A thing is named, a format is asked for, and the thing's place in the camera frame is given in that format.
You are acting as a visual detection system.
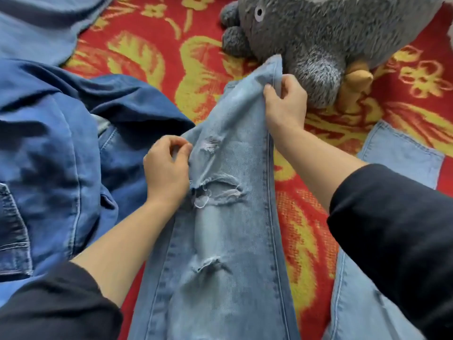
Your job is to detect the person's right forearm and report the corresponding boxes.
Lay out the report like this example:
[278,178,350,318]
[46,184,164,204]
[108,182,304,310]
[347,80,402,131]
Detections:
[271,124,369,213]

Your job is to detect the person's right hand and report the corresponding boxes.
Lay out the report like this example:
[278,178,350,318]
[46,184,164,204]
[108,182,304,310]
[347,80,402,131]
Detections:
[263,74,308,140]

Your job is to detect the person's left hand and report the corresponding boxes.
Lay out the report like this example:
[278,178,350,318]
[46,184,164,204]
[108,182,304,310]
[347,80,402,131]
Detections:
[143,135,194,211]

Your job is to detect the dark blue jeans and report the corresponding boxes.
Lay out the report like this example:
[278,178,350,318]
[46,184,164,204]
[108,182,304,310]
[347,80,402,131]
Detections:
[0,58,196,308]

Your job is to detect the grey plush toy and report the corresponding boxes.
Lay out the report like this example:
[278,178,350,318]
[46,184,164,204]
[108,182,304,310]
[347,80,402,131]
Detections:
[219,0,453,114]

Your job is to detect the black long-sleeved top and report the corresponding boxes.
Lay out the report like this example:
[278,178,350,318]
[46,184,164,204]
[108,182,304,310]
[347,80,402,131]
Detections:
[0,163,453,340]

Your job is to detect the red yellow floral blanket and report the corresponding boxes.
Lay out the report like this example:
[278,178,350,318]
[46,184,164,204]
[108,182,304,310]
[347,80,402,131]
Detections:
[62,0,453,340]

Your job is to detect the pale blue denim garment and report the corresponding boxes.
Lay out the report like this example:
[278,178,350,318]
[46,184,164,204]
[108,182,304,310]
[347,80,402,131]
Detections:
[0,0,116,66]

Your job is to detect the light blue ripped jeans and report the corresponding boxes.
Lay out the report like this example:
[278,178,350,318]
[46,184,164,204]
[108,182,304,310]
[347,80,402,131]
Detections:
[127,54,445,340]

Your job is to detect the person's left forearm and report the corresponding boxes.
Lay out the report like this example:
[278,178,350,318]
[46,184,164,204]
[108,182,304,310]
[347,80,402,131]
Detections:
[71,197,185,308]

